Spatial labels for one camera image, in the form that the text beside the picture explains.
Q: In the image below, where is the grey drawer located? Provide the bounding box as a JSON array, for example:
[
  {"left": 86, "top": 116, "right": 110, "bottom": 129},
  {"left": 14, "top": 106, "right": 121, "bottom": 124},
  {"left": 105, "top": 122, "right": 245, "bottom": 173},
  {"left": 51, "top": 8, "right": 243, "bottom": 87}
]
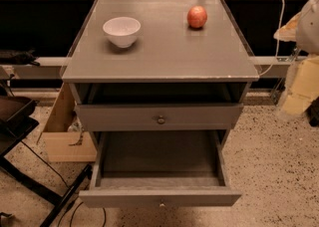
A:
[
  {"left": 80, "top": 130, "right": 241, "bottom": 208},
  {"left": 74, "top": 83, "right": 244, "bottom": 132}
]

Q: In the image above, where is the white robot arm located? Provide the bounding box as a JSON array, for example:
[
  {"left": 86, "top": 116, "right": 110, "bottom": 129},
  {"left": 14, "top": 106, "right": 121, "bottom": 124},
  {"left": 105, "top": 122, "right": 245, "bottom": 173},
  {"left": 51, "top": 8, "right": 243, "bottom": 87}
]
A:
[{"left": 274, "top": 0, "right": 319, "bottom": 119}]

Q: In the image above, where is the grey drawer cabinet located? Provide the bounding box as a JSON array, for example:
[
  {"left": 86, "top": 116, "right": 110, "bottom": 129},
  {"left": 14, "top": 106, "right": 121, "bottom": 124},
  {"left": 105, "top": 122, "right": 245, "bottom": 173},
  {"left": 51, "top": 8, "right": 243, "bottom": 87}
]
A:
[{"left": 60, "top": 0, "right": 260, "bottom": 139}]

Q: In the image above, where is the grey top drawer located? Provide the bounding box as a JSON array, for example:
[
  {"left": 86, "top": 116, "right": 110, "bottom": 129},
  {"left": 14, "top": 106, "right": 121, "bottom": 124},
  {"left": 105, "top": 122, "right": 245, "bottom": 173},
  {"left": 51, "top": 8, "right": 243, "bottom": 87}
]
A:
[{"left": 74, "top": 83, "right": 244, "bottom": 132}]

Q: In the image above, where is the white ceramic bowl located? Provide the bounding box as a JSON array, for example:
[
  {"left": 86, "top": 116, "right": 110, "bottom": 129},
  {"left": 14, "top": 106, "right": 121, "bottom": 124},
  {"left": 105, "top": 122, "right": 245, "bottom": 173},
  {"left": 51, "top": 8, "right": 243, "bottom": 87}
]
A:
[{"left": 103, "top": 17, "right": 142, "bottom": 48}]

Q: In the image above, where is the red apple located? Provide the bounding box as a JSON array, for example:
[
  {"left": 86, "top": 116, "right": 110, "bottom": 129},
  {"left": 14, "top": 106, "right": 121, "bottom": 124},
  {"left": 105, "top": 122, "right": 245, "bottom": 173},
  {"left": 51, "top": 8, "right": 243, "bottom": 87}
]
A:
[{"left": 187, "top": 6, "right": 207, "bottom": 29}]

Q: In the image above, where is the wooden box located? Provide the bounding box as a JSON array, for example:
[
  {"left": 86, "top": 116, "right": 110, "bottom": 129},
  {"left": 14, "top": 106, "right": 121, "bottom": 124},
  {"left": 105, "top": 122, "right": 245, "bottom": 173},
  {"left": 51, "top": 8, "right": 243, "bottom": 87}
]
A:
[{"left": 41, "top": 84, "right": 97, "bottom": 162}]

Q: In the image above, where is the black cloth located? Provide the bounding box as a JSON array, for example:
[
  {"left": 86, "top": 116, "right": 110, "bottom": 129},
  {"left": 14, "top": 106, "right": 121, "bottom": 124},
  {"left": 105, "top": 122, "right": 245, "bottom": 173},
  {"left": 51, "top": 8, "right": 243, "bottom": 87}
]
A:
[{"left": 0, "top": 50, "right": 39, "bottom": 66}]

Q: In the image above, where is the metal rail beam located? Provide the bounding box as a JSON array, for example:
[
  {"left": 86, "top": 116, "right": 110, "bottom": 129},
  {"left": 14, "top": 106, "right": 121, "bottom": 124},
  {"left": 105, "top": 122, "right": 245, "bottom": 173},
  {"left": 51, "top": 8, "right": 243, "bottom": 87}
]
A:
[{"left": 0, "top": 56, "right": 292, "bottom": 80}]

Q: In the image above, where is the black floor cable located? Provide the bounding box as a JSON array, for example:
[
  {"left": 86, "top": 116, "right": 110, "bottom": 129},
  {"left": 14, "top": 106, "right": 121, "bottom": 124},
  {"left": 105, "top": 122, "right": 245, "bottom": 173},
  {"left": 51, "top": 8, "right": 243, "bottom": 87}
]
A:
[{"left": 19, "top": 140, "right": 108, "bottom": 227}]

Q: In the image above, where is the black stand frame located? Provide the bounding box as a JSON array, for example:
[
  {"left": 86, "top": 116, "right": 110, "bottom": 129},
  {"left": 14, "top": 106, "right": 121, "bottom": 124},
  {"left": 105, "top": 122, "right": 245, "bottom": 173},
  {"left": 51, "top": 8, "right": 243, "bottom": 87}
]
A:
[{"left": 0, "top": 97, "right": 94, "bottom": 227}]

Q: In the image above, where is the white cable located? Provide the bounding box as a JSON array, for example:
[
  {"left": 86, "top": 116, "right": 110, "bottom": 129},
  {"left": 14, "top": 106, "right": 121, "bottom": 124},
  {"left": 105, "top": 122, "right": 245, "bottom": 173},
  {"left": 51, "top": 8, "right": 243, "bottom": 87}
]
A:
[{"left": 258, "top": 0, "right": 287, "bottom": 78}]

